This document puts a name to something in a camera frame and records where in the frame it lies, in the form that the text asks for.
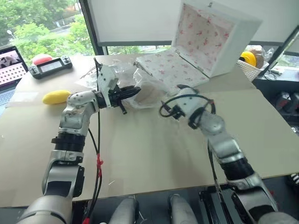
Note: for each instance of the white box with floral lining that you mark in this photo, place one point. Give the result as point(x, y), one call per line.
point(198, 35)

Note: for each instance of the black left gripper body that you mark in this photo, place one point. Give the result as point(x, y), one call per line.
point(115, 96)

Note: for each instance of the red rounded object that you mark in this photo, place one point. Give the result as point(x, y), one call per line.
point(41, 58)

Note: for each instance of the black controller with screen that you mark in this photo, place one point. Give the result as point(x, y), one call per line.
point(50, 67)

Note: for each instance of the clear plastic bag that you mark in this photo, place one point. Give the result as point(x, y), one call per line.
point(140, 74)

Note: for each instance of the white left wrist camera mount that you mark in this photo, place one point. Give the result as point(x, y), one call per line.
point(105, 79)

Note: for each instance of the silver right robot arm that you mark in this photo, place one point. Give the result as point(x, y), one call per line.
point(224, 144)

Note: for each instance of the black power tools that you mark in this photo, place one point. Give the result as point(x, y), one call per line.
point(287, 101)

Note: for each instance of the brown round object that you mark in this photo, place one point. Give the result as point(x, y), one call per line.
point(259, 59)

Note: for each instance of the white board panel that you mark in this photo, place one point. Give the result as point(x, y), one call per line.
point(130, 21)

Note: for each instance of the yellow mango toy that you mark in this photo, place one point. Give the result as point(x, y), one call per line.
point(56, 96)

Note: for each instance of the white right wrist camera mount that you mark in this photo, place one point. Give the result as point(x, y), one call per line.
point(189, 100)

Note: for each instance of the open laptop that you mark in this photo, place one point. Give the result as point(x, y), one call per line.
point(9, 70)

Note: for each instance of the yellow round object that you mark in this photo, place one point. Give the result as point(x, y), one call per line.
point(248, 58)

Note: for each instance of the black metal frame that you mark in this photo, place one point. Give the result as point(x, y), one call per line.
point(210, 203)

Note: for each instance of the grey rounded shape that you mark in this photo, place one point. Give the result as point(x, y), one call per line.
point(123, 210)
point(182, 210)

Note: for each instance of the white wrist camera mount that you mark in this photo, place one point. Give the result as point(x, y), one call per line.
point(189, 100)
point(105, 79)

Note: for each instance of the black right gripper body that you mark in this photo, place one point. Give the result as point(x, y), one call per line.
point(181, 86)

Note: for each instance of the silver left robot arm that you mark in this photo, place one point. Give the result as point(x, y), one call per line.
point(74, 112)

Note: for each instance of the black white striped object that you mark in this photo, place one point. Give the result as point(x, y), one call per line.
point(294, 178)

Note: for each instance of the beige cap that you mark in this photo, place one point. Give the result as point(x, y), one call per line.
point(149, 93)

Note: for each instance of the black window frame post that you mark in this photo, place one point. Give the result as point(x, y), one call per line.
point(92, 25)

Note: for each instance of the white perforated basket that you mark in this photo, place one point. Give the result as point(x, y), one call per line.
point(251, 70)

